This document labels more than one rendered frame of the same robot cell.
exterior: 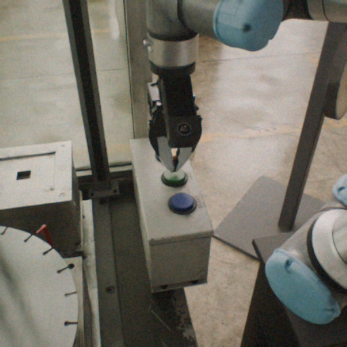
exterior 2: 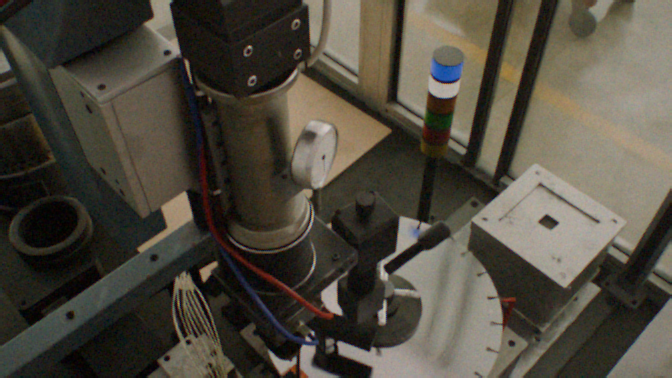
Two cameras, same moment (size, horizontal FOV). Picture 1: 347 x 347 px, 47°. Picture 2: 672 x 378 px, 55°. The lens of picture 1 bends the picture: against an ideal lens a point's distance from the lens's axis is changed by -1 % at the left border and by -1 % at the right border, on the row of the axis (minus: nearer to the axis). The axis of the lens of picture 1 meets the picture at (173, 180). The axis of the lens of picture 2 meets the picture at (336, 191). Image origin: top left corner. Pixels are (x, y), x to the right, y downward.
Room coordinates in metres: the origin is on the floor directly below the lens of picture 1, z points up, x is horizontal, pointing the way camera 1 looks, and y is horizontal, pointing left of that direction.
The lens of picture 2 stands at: (-0.06, -0.07, 1.75)
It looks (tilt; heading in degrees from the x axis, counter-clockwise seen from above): 50 degrees down; 57
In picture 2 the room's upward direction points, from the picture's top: straight up
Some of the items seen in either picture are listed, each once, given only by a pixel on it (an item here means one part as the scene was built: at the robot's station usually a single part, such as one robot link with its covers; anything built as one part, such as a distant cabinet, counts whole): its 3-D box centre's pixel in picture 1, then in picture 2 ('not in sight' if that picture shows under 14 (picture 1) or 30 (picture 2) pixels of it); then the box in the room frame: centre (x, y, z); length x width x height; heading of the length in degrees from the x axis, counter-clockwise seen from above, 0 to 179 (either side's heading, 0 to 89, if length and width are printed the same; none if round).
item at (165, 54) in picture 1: (171, 47); not in sight; (0.58, 0.00, 1.15); 0.08 x 0.08 x 0.05
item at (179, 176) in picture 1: (174, 177); not in sight; (0.57, 0.00, 0.90); 0.04 x 0.04 x 0.02
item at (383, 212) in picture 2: not in sight; (362, 259); (0.17, 0.24, 1.17); 0.06 x 0.05 x 0.20; 2
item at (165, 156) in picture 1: (163, 146); not in sight; (0.58, 0.02, 0.96); 0.06 x 0.03 x 0.09; 11
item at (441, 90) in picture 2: not in sight; (444, 81); (0.47, 0.47, 1.11); 0.05 x 0.04 x 0.03; 101
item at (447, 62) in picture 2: not in sight; (447, 64); (0.47, 0.47, 1.14); 0.05 x 0.04 x 0.03; 101
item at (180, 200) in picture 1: (181, 204); not in sight; (0.50, -0.02, 0.90); 0.04 x 0.04 x 0.02
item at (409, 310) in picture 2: not in sight; (382, 304); (0.24, 0.28, 0.96); 0.11 x 0.11 x 0.03
